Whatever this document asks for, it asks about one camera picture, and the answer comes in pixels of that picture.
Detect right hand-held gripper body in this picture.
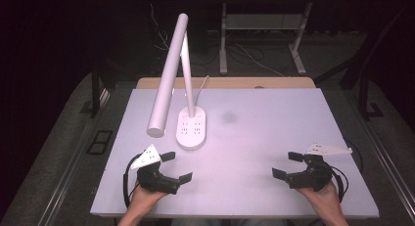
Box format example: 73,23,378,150
285,142,353,193

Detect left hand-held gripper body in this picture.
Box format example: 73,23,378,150
129,144,181,196

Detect white desk lamp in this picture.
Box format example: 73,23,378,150
146,13,208,152

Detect person's left hand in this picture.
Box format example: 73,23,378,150
128,181,168,215

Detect person's right hand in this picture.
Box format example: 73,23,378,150
295,181,343,216

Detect white table mat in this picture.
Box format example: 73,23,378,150
90,87,381,219

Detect dark metal stand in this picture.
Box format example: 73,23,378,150
314,4,415,121
79,61,116,119

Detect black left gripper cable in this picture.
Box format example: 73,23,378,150
122,153,145,209

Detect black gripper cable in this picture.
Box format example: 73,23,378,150
122,153,145,209
329,165,349,203

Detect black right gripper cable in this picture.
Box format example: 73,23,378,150
329,165,349,203

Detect black rectangular floor frame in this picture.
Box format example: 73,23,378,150
86,129,114,156

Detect white lamp cable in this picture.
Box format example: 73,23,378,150
193,74,210,107

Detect aluminium floor rail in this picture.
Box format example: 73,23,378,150
358,117,415,217
37,88,112,226

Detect white floor cable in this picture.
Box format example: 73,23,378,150
228,43,286,78

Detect grey metal desk frame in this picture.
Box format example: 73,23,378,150
207,0,361,76

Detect thin hanging cables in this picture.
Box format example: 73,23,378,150
148,0,170,53

